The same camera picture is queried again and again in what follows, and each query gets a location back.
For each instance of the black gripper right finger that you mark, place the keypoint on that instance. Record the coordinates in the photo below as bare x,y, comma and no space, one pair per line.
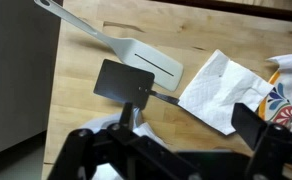
279,150

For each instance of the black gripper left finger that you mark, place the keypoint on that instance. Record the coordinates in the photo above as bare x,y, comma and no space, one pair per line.
146,156

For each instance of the black metal spatula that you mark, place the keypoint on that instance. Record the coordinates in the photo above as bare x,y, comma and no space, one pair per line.
122,81

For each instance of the flat white paper towel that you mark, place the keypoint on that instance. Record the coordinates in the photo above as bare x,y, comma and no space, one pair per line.
219,93

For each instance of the white plastic spatula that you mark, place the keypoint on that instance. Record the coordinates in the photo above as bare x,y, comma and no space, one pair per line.
142,56

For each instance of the white stove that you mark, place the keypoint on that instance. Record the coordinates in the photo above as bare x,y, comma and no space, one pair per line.
16,73

